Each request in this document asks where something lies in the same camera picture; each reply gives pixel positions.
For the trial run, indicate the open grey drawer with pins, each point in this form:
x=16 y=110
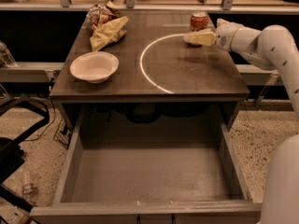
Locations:
x=171 y=171

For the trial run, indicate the plastic bottle on floor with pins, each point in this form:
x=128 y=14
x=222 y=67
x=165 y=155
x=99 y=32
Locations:
x=28 y=186

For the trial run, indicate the red coke can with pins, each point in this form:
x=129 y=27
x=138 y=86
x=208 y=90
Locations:
x=198 y=21

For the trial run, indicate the brown chip bag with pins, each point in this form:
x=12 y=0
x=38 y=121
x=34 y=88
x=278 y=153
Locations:
x=102 y=13

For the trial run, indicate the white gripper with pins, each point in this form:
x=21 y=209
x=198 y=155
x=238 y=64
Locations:
x=226 y=36

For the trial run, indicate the black wire basket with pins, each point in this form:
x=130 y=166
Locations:
x=62 y=134

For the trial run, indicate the clear plastic bottle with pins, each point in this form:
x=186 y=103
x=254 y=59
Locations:
x=6 y=58

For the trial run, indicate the black chair frame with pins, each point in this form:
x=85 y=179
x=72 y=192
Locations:
x=10 y=150

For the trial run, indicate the yellow chip bag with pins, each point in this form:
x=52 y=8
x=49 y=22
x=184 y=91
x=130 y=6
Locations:
x=108 y=33

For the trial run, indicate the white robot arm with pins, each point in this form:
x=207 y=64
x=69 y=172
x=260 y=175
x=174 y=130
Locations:
x=271 y=49

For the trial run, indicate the white paper bowl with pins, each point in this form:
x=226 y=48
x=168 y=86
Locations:
x=94 y=67

